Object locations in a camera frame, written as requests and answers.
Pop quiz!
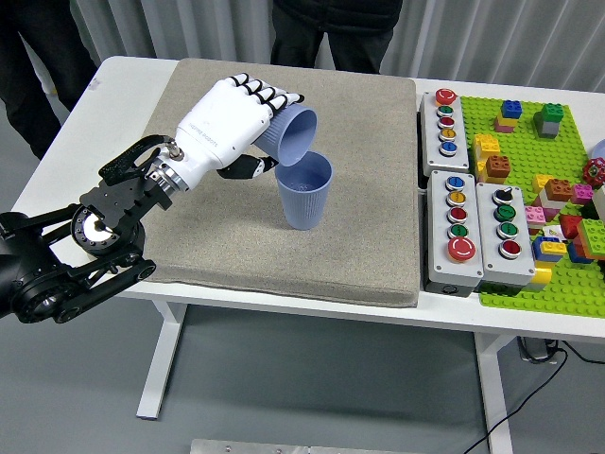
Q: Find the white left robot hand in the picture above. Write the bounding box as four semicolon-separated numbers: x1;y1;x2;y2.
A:
172;72;305;191

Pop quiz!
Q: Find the blue ribbed plastic cup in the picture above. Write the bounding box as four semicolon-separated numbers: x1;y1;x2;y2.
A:
257;106;319;167
274;150;336;232

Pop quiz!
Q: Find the grey-brown mat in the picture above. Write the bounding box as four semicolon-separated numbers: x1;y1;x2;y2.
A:
136;57;422;309

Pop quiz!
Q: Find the grey five-button control box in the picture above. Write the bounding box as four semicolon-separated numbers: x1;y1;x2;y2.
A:
419;88;472;175
424;170;486;298

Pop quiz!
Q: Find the white table leg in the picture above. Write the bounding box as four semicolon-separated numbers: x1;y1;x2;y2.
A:
135;302;189;421
474;333;514;454

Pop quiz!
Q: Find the grey-white curtain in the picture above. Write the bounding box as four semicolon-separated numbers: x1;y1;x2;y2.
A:
70;0;605;94

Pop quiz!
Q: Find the brown toy brick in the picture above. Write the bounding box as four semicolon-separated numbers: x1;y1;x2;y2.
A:
485;154;513;180
544;178;574;202

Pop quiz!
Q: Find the green studded baseplate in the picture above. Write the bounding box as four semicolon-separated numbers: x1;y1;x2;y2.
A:
458;96;605;319

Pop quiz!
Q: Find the grey toy brick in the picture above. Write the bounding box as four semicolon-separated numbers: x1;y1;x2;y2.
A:
533;113;562;140

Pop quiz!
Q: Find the white toy brick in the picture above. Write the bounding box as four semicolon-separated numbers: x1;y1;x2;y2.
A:
541;191;571;212

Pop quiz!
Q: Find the red toy brick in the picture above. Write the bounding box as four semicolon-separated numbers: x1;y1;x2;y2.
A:
560;215;585;240

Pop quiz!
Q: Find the magenta toy brick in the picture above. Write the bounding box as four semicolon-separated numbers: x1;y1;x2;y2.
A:
570;183;595;205

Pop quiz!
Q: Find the red valve handwheel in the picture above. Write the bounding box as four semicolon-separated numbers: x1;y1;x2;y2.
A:
581;158;605;186

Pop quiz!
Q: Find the grey power adapter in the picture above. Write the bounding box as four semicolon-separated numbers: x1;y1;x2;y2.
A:
517;336;562;364

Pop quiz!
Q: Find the large green toy brick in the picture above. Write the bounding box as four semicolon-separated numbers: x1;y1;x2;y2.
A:
577;218;605;250

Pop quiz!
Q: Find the orange toy brick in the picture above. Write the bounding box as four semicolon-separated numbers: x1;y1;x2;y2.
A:
576;231;605;263

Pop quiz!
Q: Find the grey selector switch control box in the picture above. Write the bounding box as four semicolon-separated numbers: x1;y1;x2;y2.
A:
475;182;538;292

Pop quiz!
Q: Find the black floor cable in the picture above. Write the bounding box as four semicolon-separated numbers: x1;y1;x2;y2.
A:
562;340;605;367
465;347;571;454

